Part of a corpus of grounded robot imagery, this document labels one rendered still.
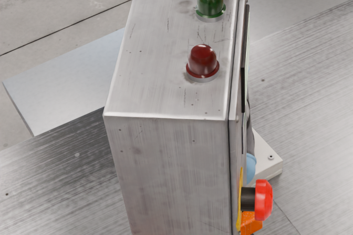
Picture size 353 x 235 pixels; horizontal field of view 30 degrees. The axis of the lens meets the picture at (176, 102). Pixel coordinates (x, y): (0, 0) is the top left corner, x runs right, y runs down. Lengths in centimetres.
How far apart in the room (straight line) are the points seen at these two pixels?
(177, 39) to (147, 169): 11
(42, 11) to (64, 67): 155
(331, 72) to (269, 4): 26
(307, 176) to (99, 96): 47
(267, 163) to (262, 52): 34
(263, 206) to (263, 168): 61
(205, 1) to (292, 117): 81
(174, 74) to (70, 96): 93
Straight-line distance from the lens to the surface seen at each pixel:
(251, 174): 98
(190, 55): 50
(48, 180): 129
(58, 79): 147
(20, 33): 295
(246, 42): 56
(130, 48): 54
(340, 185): 124
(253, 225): 77
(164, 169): 53
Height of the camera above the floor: 183
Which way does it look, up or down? 47 degrees down
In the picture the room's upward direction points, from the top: 7 degrees counter-clockwise
